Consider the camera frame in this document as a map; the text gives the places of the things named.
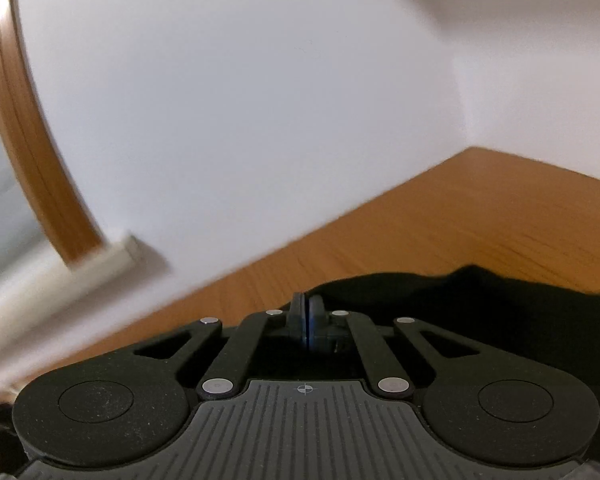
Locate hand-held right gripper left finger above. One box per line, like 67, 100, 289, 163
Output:
132, 292, 309, 399

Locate black pants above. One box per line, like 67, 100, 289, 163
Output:
279, 263, 600, 388

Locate cream window sill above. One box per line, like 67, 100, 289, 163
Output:
0, 231, 142, 398

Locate grey window blind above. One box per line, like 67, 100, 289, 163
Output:
0, 90, 48, 291

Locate wooden window frame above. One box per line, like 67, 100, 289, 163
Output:
0, 0, 105, 267

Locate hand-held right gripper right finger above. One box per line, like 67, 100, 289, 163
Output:
307, 293, 482, 403

